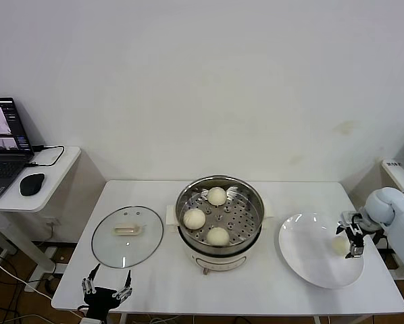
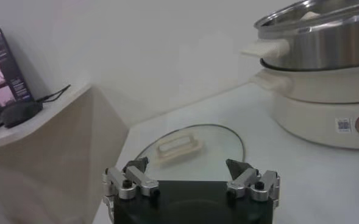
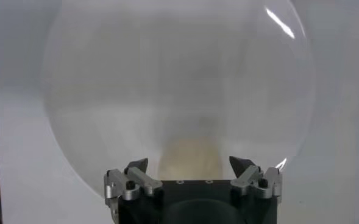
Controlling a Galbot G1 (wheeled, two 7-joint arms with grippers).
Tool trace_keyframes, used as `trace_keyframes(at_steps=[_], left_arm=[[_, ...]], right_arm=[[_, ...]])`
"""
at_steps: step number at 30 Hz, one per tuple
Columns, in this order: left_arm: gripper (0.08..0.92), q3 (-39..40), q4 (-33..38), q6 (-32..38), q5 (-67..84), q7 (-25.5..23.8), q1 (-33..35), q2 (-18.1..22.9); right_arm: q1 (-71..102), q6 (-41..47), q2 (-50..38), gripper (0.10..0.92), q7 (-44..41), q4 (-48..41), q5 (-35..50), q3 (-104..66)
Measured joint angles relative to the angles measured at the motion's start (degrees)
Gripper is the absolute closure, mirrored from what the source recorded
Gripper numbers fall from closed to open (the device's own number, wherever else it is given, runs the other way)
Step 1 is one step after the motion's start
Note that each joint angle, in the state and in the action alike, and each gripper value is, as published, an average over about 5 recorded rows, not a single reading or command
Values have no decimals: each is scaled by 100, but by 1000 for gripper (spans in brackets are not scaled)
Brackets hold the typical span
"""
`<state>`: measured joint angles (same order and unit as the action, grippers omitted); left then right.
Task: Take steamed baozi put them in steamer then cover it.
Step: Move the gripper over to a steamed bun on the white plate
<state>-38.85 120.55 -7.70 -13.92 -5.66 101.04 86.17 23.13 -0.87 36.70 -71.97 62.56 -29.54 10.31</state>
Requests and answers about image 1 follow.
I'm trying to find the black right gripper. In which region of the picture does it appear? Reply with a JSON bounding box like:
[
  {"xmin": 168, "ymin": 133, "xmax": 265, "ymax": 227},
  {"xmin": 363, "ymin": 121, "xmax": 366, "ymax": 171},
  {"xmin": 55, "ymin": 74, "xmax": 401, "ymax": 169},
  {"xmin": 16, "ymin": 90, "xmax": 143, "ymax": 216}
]
[{"xmin": 334, "ymin": 223, "xmax": 366, "ymax": 261}]

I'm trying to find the stainless steel steamer basket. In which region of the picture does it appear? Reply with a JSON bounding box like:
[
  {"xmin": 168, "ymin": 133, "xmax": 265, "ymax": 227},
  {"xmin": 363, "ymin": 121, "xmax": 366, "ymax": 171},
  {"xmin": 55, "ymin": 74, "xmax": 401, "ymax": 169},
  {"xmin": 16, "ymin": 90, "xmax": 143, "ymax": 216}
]
[{"xmin": 175, "ymin": 175, "xmax": 266, "ymax": 254}]

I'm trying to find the white rounded side desk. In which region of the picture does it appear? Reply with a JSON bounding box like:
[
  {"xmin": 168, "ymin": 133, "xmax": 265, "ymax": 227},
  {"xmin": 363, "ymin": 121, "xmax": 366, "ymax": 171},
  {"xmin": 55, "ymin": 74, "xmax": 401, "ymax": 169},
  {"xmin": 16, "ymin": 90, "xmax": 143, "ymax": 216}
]
[{"xmin": 0, "ymin": 145, "xmax": 82, "ymax": 284}]

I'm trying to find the white round plate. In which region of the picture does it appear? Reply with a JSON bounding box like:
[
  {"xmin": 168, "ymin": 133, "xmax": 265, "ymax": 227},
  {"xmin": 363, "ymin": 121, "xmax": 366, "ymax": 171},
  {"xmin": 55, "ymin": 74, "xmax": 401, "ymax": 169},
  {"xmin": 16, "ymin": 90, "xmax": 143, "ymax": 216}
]
[{"xmin": 278, "ymin": 212, "xmax": 365, "ymax": 290}]

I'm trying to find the white electric cooking pot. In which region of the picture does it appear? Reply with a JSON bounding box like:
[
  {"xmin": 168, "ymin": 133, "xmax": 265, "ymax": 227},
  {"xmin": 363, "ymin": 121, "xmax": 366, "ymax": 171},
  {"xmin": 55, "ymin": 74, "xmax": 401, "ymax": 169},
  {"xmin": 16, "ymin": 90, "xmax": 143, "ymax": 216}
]
[{"xmin": 166, "ymin": 198, "xmax": 276, "ymax": 276}]

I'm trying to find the white steamed baozi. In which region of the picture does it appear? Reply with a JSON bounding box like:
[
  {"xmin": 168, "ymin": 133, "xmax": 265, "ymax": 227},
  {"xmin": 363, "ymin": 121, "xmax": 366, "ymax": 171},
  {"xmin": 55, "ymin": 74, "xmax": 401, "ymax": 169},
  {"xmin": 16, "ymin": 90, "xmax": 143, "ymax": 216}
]
[
  {"xmin": 332, "ymin": 237, "xmax": 351, "ymax": 257},
  {"xmin": 182, "ymin": 208, "xmax": 207, "ymax": 230},
  {"xmin": 207, "ymin": 187, "xmax": 228, "ymax": 207},
  {"xmin": 206, "ymin": 227, "xmax": 230, "ymax": 246}
]

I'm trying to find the black computer mouse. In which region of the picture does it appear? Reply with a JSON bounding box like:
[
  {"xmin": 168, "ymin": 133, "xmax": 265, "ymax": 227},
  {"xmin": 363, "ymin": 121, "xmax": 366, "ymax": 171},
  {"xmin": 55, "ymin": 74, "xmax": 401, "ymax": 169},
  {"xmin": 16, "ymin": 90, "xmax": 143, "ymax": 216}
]
[{"xmin": 19, "ymin": 172, "xmax": 45, "ymax": 196}]

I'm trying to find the black laptop power cable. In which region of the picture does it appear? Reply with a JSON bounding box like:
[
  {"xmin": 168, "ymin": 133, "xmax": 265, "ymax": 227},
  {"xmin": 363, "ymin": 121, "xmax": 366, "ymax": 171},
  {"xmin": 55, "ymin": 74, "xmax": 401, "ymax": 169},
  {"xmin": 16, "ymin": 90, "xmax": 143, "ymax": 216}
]
[{"xmin": 25, "ymin": 144, "xmax": 66, "ymax": 168}]

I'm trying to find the round glass pot lid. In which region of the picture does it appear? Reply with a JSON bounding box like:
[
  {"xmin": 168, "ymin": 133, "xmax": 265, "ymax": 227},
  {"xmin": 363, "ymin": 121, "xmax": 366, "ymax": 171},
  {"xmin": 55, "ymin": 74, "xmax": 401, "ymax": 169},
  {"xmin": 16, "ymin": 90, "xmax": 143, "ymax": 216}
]
[{"xmin": 91, "ymin": 205, "xmax": 165, "ymax": 270}]

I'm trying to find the white floor cable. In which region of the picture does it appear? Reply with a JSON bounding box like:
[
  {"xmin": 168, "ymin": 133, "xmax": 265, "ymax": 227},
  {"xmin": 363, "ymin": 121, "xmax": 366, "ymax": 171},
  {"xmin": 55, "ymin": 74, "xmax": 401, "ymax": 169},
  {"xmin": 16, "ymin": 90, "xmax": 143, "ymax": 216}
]
[{"xmin": 0, "ymin": 254, "xmax": 54, "ymax": 300}]

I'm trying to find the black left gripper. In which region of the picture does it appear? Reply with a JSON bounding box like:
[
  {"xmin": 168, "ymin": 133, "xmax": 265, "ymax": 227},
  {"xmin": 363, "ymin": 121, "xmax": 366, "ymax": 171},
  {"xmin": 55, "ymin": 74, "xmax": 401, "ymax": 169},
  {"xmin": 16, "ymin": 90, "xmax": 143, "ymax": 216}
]
[{"xmin": 80, "ymin": 264, "xmax": 134, "ymax": 320}]

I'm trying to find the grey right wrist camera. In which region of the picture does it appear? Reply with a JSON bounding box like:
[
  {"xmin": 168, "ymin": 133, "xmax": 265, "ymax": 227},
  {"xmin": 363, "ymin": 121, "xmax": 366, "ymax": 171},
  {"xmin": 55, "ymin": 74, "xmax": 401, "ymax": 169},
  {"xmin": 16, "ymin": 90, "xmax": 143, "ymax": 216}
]
[{"xmin": 338, "ymin": 211, "xmax": 360, "ymax": 227}]

